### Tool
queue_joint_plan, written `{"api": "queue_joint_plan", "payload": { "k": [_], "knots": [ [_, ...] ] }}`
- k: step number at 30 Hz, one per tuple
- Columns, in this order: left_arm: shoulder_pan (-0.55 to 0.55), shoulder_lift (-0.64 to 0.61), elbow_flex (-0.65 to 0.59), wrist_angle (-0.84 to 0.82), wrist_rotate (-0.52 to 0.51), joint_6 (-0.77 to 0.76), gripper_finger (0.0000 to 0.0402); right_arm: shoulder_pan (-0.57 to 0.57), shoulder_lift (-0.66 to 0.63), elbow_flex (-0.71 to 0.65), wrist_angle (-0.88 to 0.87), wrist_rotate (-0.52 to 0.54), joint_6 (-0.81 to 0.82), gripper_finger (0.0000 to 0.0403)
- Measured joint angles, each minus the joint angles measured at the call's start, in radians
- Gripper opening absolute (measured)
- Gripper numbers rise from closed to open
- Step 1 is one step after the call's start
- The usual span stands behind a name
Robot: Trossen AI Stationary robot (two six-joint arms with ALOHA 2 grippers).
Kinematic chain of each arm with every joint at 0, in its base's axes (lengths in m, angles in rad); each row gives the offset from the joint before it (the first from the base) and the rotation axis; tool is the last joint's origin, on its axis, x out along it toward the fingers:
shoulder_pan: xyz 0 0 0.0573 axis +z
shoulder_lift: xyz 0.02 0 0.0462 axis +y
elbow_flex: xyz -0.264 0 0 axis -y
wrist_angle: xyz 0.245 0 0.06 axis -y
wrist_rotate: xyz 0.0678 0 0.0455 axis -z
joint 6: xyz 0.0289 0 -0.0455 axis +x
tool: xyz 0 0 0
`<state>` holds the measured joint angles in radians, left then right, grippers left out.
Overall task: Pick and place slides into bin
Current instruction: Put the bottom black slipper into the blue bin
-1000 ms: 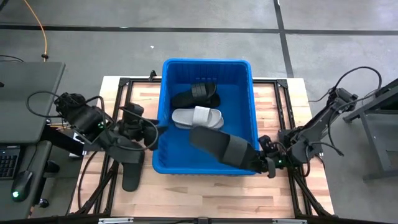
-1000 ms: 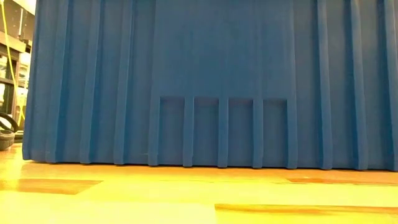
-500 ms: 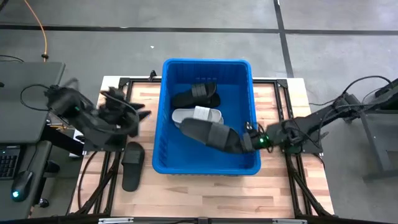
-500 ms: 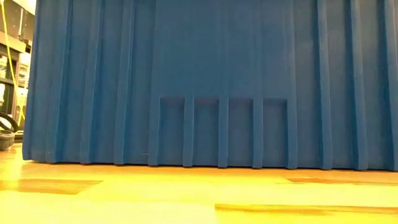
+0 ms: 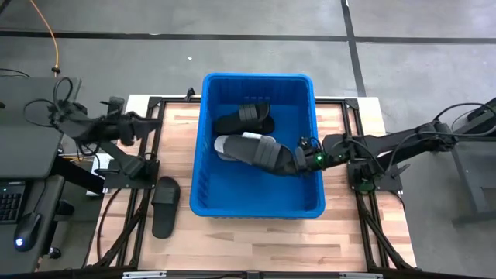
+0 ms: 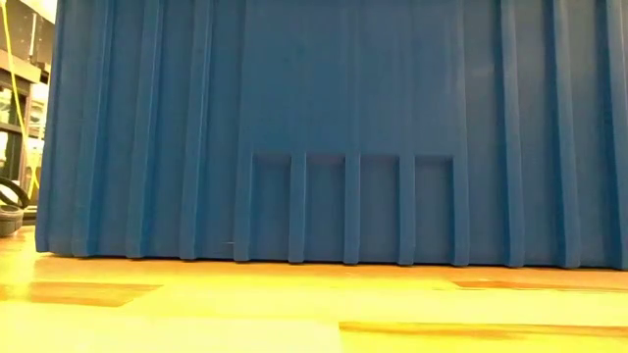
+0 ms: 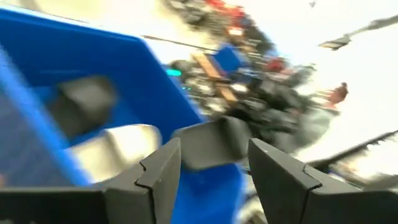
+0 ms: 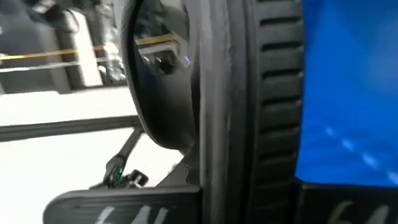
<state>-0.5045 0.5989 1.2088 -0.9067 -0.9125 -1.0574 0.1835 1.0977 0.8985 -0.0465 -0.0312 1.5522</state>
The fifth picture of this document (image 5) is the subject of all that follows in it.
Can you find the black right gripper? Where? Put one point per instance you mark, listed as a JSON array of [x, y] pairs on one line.
[[314, 159]]

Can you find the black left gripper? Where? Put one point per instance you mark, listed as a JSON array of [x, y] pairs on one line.
[[128, 128]]

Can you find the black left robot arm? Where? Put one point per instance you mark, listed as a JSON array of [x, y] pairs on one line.
[[85, 128]]

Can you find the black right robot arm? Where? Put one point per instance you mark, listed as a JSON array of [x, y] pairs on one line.
[[387, 145]]

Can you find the blue plastic bin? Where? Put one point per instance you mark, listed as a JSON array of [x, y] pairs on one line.
[[255, 193]]

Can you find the small black clamp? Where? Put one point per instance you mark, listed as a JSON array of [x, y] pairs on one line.
[[190, 94]]

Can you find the white box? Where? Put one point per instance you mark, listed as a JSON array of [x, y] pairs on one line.
[[101, 162]]

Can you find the black clamp lever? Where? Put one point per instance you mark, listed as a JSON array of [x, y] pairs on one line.
[[399, 171]]

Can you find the grey side desk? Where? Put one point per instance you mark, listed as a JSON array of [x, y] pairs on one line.
[[23, 147]]

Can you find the black computer mouse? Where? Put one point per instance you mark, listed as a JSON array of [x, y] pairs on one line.
[[29, 228]]

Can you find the black caster wheel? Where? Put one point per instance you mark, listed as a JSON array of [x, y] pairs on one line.
[[54, 253]]

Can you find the black keyboard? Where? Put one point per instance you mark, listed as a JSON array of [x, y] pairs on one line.
[[9, 205]]

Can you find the dark grey metal cart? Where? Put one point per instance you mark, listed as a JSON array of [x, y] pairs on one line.
[[480, 182]]

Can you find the black computer desk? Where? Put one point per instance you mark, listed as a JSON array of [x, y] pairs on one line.
[[5, 255]]

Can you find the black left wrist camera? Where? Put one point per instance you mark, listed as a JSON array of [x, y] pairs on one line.
[[115, 104]]

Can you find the black aluminium table frame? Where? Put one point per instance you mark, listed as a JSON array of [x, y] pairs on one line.
[[310, 276]]

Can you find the silver metal bracket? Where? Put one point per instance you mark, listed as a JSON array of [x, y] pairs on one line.
[[143, 274], [360, 276]]

